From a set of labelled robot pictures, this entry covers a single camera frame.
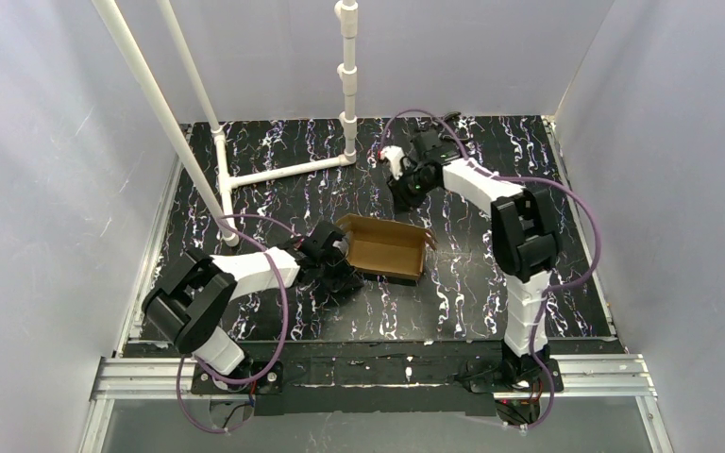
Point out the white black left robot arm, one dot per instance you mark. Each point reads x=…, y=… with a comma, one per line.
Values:
x=188, y=302

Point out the brown cardboard paper box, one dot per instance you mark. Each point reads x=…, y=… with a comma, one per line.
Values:
x=386, y=248

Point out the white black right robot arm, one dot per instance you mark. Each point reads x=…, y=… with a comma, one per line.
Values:
x=524, y=233

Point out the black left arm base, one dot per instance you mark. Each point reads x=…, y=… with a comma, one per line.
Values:
x=238, y=383

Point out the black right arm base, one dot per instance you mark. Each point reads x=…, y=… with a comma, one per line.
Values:
x=527, y=378

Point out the black pliers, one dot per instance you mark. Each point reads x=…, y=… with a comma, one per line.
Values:
x=451, y=119

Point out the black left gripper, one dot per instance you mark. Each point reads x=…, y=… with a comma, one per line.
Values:
x=343, y=269

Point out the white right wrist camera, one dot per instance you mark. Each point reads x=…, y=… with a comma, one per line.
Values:
x=393, y=156

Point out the aluminium rail frame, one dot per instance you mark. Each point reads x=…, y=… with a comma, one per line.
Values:
x=349, y=379

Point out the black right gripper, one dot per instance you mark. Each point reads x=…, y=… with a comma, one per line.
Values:
x=404, y=187

